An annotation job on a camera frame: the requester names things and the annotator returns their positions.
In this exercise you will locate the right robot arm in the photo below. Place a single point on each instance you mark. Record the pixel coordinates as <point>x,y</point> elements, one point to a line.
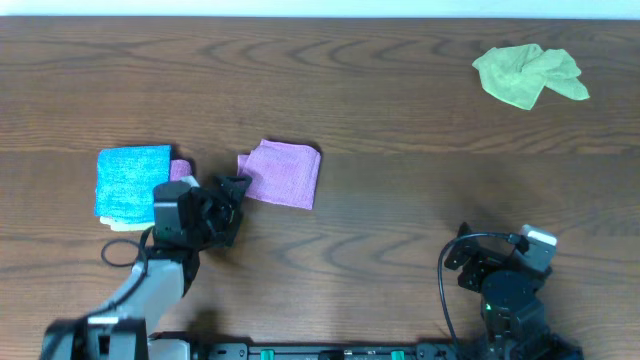
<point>506,270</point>

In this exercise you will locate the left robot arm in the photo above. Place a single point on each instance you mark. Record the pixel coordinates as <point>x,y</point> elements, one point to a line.
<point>161,275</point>

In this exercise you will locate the folded yellow-green cloth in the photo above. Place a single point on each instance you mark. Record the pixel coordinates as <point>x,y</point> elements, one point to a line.
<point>118,226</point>

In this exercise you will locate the folded blue cloth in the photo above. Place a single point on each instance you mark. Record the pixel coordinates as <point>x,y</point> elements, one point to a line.
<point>126,177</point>

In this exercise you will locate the green microfiber cloth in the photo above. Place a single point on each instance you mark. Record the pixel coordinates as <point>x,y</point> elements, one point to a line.
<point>517,75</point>

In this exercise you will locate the folded purple cloth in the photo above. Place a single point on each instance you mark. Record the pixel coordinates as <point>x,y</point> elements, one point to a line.
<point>179,168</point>

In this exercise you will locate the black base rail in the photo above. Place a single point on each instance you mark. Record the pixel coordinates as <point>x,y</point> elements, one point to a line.
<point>350,352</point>

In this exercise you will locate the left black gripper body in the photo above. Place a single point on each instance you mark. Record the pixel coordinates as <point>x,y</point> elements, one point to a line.
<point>220,211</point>

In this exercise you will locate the purple microfiber cloth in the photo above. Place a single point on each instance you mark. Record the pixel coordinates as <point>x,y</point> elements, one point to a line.
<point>282,174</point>

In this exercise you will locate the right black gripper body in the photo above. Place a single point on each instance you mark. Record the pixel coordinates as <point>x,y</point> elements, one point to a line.
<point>483,264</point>

